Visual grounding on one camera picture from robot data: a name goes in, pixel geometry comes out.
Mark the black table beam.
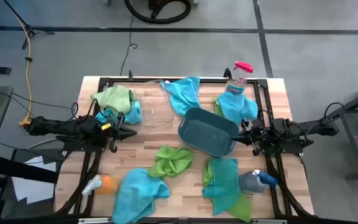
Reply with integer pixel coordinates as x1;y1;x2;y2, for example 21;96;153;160
0;154;59;185

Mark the yellow extension cable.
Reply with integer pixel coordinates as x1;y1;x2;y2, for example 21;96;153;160
13;12;34;127

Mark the orange spray bottle white trigger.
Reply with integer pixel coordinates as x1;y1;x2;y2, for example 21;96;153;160
81;174;121;197

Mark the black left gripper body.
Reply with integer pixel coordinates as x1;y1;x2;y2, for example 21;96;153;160
103;111;127;154

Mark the teal plastic basket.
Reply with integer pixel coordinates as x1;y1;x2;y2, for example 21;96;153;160
178;106;241;158

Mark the grey spray bottle blue trigger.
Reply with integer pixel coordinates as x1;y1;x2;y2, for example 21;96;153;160
237;169;279;196

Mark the black metal desk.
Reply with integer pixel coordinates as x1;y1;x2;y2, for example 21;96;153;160
321;78;358;181

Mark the clear plastic basket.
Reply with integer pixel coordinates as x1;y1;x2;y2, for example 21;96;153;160
133;79;176;129

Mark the teal microfiber towel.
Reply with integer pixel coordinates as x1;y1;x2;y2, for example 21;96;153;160
202;157;242;216

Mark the black vacuum hose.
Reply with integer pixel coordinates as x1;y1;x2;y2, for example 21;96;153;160
123;0;193;25

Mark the pale green microfiber towel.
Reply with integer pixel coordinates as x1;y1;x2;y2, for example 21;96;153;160
91;85;137;116

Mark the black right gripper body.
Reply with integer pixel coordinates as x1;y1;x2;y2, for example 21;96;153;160
241;118;275;157

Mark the silver metal bracket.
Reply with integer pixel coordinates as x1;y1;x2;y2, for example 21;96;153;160
252;218;288;224
78;217;114;224

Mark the black aluminium table frame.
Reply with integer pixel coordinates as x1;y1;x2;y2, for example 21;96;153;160
52;70;316;224

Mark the white paper sheet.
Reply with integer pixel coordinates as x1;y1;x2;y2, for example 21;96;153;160
11;155;58;205

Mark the thin black floor cable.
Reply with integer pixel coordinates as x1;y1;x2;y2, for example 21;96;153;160
119;12;139;77

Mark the blue microfiber towel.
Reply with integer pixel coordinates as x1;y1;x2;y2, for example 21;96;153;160
159;77;202;118
217;91;259;126
111;167;171;224
94;100;143;126

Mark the clear spray bottle red trigger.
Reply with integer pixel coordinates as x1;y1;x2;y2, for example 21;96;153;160
224;60;254;95

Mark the black tripod stand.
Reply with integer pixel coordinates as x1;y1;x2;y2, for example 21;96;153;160
2;0;56;50

